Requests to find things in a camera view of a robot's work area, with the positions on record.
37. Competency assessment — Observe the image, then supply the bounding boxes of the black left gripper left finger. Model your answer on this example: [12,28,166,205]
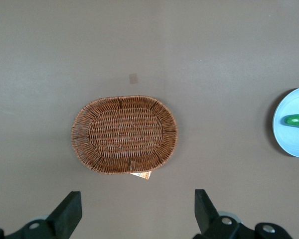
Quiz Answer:
[0,191,83,239]

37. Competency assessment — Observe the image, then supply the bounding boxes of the green cucumber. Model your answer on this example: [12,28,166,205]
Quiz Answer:
[284,114,299,128]

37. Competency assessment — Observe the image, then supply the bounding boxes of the brown oval wicker basket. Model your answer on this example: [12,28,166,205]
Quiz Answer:
[70,95,178,175]

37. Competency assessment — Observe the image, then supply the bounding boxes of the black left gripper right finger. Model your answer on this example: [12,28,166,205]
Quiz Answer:
[193,189,292,239]

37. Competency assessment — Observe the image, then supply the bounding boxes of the light blue round plate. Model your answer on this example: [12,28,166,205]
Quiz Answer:
[273,85,299,158]

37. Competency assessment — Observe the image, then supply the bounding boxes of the orange white paper tag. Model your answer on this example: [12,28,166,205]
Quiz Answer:
[130,170,152,181]

